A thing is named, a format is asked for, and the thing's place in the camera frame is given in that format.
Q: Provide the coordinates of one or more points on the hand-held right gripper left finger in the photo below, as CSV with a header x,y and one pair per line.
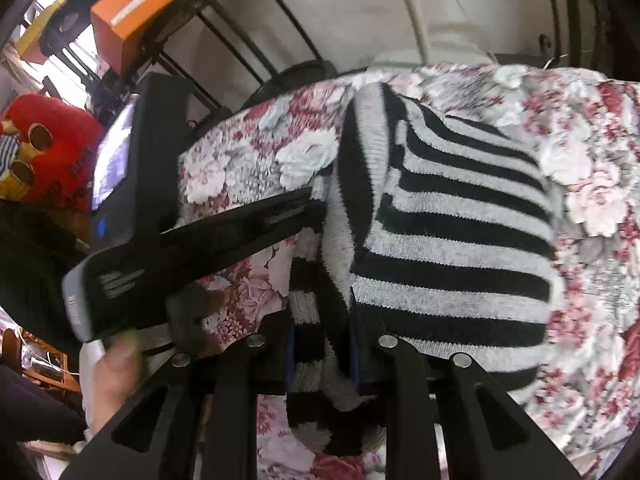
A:
x,y
279,366

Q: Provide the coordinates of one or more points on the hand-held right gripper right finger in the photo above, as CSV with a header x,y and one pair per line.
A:
x,y
365,366

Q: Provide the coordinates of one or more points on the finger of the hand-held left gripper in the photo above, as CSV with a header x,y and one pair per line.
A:
x,y
240,220
235,257

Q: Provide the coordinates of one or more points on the grey black striped sweater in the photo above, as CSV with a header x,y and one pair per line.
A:
x,y
450,260

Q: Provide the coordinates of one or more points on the person's left hand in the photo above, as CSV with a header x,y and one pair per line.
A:
x,y
117,385

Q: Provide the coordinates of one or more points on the red bag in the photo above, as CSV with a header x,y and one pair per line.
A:
x,y
55,125

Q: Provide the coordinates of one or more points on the yellow tube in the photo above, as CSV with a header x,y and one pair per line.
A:
x,y
22,172
38,136

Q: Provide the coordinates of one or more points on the orange box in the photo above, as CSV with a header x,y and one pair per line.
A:
x,y
145,5

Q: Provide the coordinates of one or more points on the black metal rack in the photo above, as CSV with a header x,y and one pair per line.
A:
x,y
280,15

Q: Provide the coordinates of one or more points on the white fan stand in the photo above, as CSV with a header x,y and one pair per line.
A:
x,y
450,35

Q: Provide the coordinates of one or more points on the floral bed sheet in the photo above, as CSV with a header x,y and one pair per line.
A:
x,y
590,185

